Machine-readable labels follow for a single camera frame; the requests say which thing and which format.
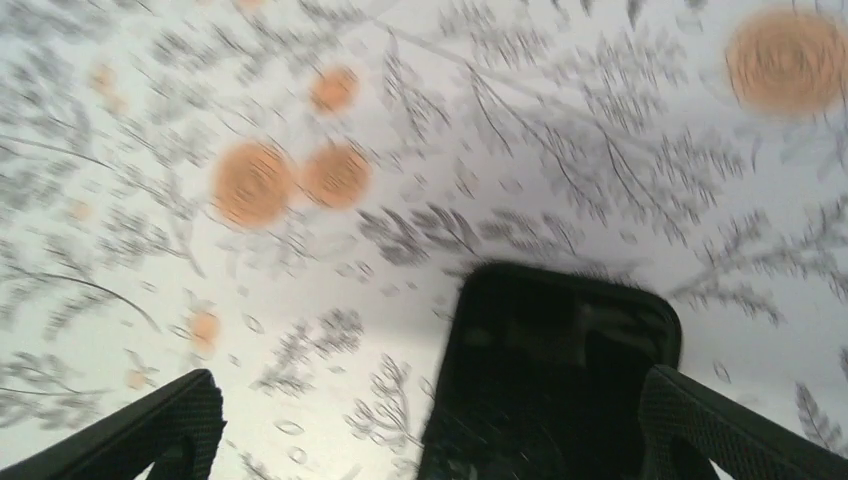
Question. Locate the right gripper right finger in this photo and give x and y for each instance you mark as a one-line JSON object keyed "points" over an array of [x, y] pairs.
{"points": [[690, 431]]}

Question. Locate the black phone case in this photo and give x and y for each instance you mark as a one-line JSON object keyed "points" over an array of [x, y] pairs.
{"points": [[542, 374]]}

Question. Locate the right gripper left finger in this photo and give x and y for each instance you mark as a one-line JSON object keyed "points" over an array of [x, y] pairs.
{"points": [[174, 431]]}

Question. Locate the floral patterned table mat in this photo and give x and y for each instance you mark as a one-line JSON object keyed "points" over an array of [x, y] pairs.
{"points": [[291, 193]]}

